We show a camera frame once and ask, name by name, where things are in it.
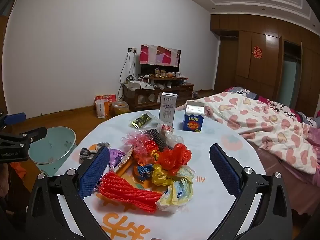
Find orange cloth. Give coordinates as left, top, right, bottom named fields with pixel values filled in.
left=10, top=162, right=27, bottom=180

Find purple foil wrapper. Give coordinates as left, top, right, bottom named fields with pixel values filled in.
left=109, top=148, right=127, bottom=167

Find red plastic bag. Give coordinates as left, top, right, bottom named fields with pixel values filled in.
left=157, top=143, right=192, bottom=177

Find yellow plastic bag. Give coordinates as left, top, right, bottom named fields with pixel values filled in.
left=151, top=164, right=180, bottom=187

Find pink cellophane wrapper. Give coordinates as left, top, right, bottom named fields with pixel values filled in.
left=121, top=131, right=150, bottom=155

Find red foam fruit net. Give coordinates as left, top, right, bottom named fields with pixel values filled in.
left=99, top=171, right=163, bottom=214

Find black television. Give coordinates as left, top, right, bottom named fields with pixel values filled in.
left=140, top=50, right=181, bottom=74

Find orange-red foam net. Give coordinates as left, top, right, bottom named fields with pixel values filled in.
left=132, top=140, right=163, bottom=167

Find white printed plastic bag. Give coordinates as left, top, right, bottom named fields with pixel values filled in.
left=155, top=166, right=197, bottom=212

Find yellow bucket in plastic bag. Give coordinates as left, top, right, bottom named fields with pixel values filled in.
left=111, top=100, right=130, bottom=117

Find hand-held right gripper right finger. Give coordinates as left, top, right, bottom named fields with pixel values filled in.
left=209, top=143, right=293, bottom=240

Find light green enamel basin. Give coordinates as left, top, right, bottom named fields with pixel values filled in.
left=27, top=126, right=77, bottom=165

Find white paper bag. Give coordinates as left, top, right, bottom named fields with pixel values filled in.
left=95, top=99, right=110, bottom=119

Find blue milk carton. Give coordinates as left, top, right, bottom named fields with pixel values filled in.
left=182, top=100, right=206, bottom=132

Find red paper decoration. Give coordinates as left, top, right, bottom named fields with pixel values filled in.
left=252, top=45, right=265, bottom=60

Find blue and orange wrapper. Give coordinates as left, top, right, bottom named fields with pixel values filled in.
left=132, top=164, right=155, bottom=182

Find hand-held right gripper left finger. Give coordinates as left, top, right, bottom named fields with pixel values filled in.
left=25, top=146, right=112, bottom=240

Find brown wooden door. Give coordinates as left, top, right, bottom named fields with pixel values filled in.
left=215, top=36, right=239, bottom=92

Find orange stick packet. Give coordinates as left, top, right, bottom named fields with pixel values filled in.
left=116, top=159, right=134, bottom=178

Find colourful trash wrappers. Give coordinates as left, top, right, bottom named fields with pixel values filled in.
left=146, top=128, right=175, bottom=152

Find tall white milk carton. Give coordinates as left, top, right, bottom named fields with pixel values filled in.
left=159, top=92, right=178, bottom=127

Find dark wooden television stand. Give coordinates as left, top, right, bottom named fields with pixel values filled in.
left=122, top=76, right=195, bottom=110

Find brown wooden wardrobe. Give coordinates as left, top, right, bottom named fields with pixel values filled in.
left=210, top=14, right=320, bottom=110

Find clear plastic wrapper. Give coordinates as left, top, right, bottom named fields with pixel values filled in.
left=157, top=124, right=185, bottom=148

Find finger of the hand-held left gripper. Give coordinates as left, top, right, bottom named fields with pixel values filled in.
left=0, top=112, right=27, bottom=130
left=0, top=126, right=48, bottom=153

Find white printed tablecloth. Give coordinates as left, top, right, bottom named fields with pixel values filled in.
left=54, top=109, right=267, bottom=240

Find green and gold snack packet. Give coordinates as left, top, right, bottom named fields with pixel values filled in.
left=129, top=113, right=152, bottom=130

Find pink patterned television cover cloth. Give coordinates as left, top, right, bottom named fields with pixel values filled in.
left=139, top=44, right=181, bottom=67

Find orange gift box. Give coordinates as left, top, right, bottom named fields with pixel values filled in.
left=94, top=94, right=117, bottom=118

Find pink bed sheet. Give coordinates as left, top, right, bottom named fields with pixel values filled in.
left=250, top=142, right=320, bottom=217

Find hanging black cables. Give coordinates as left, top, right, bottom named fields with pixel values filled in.
left=119, top=51, right=137, bottom=100

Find grey checked wrapper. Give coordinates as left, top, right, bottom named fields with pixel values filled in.
left=79, top=142, right=110, bottom=160

